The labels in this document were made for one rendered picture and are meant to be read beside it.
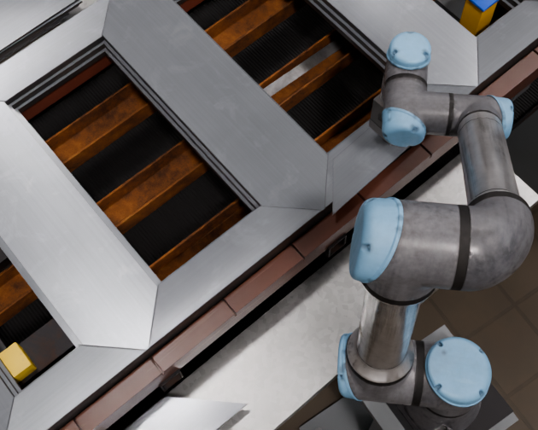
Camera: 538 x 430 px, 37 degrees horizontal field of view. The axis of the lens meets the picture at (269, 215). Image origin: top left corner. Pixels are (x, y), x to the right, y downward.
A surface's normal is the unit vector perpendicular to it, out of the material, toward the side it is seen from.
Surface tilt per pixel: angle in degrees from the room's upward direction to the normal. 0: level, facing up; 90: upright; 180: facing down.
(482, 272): 56
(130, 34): 0
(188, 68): 0
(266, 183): 0
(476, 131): 40
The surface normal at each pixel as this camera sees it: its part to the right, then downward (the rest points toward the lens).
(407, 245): -0.09, 0.05
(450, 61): -0.04, -0.40
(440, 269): -0.12, 0.51
